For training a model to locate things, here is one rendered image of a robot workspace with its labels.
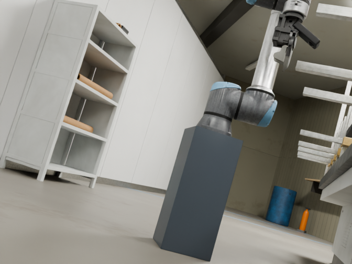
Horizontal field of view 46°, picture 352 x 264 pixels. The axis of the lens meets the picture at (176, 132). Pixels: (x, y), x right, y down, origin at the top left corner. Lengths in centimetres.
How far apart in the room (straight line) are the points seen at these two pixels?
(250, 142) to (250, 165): 62
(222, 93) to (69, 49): 191
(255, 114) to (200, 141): 32
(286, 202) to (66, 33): 715
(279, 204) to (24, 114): 709
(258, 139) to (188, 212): 960
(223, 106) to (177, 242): 70
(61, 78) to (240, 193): 834
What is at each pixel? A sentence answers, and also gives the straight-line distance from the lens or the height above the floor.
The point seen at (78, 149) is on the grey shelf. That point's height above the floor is 34.
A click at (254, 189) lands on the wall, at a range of 1151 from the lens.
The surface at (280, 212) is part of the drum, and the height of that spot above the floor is 27.
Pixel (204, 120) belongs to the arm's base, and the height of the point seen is 65.
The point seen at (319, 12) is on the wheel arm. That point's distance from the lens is 138.
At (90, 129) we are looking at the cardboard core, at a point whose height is 56.
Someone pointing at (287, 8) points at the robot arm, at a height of 104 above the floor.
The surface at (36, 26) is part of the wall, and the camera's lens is 386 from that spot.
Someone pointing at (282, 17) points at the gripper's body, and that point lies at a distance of 164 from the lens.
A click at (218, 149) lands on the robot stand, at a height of 52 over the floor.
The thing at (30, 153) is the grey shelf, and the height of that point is 19.
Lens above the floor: 33
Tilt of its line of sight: 6 degrees up
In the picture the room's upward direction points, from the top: 16 degrees clockwise
